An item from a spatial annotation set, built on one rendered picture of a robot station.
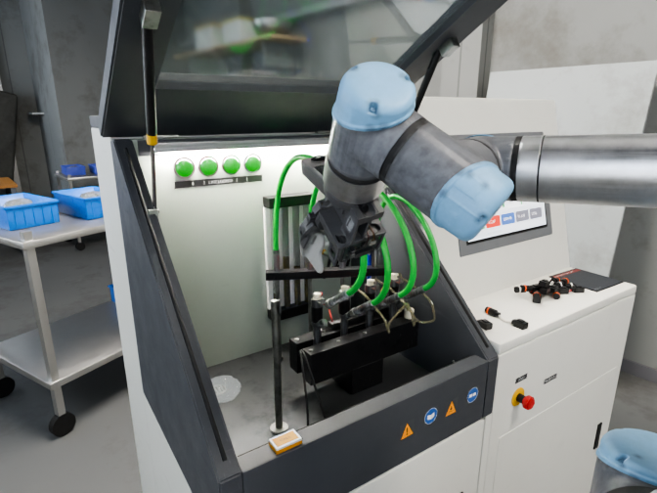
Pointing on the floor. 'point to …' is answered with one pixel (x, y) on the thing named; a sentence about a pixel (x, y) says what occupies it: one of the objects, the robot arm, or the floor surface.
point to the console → (547, 359)
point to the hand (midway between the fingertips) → (328, 246)
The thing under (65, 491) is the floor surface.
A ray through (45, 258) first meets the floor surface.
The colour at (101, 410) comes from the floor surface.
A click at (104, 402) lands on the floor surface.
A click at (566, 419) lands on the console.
